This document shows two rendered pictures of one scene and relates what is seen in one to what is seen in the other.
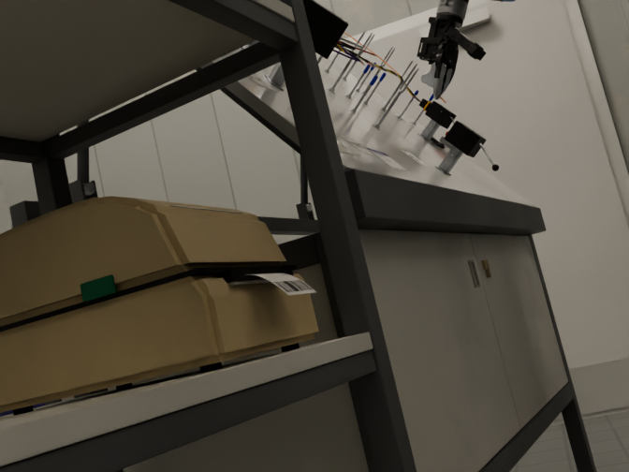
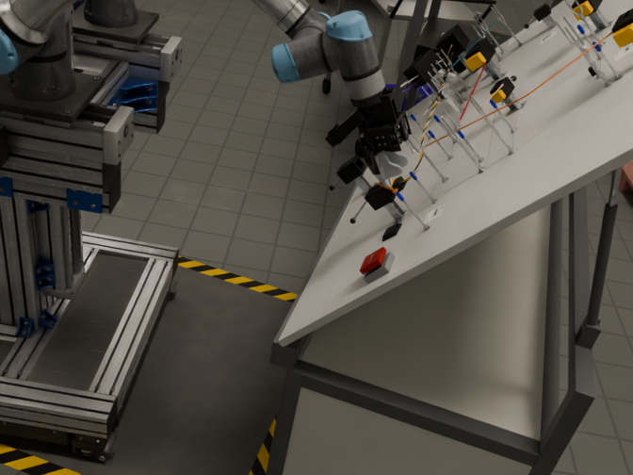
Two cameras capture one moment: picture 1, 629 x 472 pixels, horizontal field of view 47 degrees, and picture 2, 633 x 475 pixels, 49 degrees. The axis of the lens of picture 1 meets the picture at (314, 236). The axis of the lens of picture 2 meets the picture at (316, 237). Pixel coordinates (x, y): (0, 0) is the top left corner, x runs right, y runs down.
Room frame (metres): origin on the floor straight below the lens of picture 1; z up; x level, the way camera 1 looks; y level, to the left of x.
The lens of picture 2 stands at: (3.01, -0.88, 1.94)
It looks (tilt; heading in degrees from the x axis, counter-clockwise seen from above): 36 degrees down; 163
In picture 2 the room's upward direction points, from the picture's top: 11 degrees clockwise
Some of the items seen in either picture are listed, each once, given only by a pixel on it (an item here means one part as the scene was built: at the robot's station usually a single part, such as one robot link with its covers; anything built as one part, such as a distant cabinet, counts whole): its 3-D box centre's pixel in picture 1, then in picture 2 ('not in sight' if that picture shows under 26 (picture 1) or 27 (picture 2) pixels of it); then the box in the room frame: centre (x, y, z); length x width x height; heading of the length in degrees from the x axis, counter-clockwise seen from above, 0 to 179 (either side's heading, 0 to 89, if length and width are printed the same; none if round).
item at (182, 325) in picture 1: (143, 291); not in sight; (0.79, 0.20, 0.76); 0.30 x 0.21 x 0.20; 66
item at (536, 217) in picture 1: (471, 213); (350, 219); (1.45, -0.32, 0.83); 1.18 x 0.05 x 0.06; 153
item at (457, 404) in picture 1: (446, 347); not in sight; (1.22, -0.17, 0.60); 0.55 x 0.02 x 0.39; 153
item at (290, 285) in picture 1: (280, 284); not in sight; (0.72, 0.04, 0.73); 0.06 x 0.05 x 0.03; 156
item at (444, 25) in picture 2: not in sight; (463, 48); (0.75, 0.22, 1.09); 0.35 x 0.33 x 0.07; 153
